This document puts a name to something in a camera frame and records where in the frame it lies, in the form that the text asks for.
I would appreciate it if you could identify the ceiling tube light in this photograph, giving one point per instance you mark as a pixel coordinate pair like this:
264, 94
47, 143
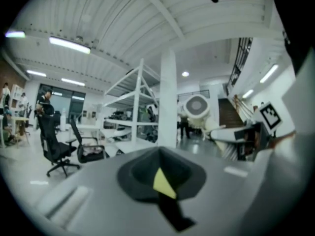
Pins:
36, 73
70, 45
15, 34
72, 81

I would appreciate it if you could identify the person's right forearm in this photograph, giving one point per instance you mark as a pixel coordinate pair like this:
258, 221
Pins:
283, 139

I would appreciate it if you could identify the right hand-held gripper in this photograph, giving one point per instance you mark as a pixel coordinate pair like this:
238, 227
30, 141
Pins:
268, 117

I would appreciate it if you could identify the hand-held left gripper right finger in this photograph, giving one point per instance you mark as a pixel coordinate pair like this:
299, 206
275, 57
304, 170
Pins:
221, 193

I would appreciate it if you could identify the brown wooden staircase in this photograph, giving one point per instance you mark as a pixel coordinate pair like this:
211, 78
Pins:
229, 114

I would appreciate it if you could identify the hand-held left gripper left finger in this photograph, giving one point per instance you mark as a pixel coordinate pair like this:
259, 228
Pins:
98, 205

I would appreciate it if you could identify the yellow-green plastic table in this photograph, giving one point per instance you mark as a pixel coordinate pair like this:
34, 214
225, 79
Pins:
163, 185

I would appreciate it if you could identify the white pillar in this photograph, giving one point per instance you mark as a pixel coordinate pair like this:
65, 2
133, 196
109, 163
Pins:
168, 95

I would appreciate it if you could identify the wall tube light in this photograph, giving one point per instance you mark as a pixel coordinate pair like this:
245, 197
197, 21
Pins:
269, 73
247, 93

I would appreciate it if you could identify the person's black clothing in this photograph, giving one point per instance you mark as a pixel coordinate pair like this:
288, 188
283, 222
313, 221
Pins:
295, 21

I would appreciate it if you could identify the black office chair with headrest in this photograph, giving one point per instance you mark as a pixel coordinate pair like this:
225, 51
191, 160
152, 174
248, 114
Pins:
53, 146

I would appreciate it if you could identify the black chair with chrome frame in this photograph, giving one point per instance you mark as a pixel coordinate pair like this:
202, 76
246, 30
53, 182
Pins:
91, 152

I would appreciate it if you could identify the tall black balustrade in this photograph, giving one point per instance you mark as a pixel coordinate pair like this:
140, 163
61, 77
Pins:
240, 63

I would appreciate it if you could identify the white metal shelving rack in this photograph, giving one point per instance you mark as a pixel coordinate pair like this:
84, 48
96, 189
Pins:
137, 102

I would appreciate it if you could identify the black mezzanine railing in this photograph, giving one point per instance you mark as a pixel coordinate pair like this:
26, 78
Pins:
204, 92

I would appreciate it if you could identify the dark framed window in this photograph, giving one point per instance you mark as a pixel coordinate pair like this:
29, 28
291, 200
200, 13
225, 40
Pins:
64, 97

